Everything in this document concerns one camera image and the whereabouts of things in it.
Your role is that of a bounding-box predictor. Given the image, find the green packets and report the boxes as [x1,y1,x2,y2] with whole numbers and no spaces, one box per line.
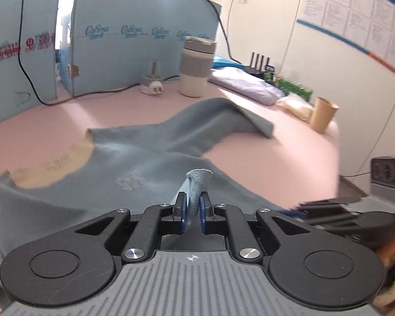
[265,74,313,101]

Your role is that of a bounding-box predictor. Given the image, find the wall poster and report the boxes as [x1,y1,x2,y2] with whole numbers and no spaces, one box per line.
[296,0,395,78]

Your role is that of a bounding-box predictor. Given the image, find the blue cardboard backdrop panels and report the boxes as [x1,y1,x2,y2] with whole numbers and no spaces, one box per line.
[0,0,60,129]

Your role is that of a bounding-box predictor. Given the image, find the black router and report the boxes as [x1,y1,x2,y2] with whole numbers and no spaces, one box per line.
[244,53,278,80]

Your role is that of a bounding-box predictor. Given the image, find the white grey tumbler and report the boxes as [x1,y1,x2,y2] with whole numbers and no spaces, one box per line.
[179,36,217,98]

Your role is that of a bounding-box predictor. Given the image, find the brown paper cup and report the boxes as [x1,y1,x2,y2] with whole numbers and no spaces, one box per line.
[309,97,340,134]

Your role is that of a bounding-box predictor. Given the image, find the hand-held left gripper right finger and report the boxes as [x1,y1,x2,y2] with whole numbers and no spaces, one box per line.
[200,191,314,263]

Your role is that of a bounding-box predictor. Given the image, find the blue grey sweater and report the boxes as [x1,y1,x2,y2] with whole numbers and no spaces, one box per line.
[0,98,304,310]

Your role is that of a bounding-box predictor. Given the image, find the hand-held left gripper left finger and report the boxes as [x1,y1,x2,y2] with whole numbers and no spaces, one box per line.
[74,191,187,264]

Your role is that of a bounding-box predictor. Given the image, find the white plug adapter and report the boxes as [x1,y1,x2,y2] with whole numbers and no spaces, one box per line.
[140,61,165,95]

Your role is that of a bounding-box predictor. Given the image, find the clear plastic bag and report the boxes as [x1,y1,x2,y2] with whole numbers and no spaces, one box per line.
[276,93,315,122]

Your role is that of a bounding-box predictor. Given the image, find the teal plastic bag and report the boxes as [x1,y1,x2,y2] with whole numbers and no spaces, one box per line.
[212,54,243,70]

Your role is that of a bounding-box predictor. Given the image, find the black cable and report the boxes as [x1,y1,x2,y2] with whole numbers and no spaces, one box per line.
[17,0,143,106]
[151,0,241,65]

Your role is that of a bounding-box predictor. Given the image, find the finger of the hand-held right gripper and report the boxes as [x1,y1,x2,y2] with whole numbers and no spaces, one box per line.
[280,208,371,238]
[296,197,365,213]

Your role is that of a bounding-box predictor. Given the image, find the lavender folded cloth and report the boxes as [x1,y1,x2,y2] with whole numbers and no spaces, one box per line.
[208,67,285,106]

